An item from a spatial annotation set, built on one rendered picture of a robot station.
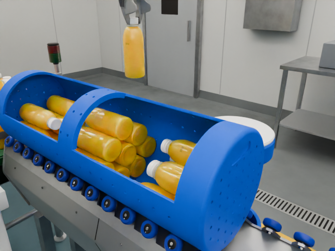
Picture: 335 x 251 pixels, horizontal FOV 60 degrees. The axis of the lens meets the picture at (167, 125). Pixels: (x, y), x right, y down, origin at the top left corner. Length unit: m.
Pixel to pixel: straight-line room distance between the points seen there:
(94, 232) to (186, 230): 0.38
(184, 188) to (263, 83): 3.69
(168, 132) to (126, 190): 0.30
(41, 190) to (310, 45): 3.40
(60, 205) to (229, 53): 3.67
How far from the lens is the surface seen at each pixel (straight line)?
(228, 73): 4.41
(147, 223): 0.74
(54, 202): 1.06
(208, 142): 0.57
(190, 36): 4.67
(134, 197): 0.66
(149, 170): 0.69
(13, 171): 1.29
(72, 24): 6.15
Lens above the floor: 1.47
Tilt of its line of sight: 23 degrees down
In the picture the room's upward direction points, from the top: straight up
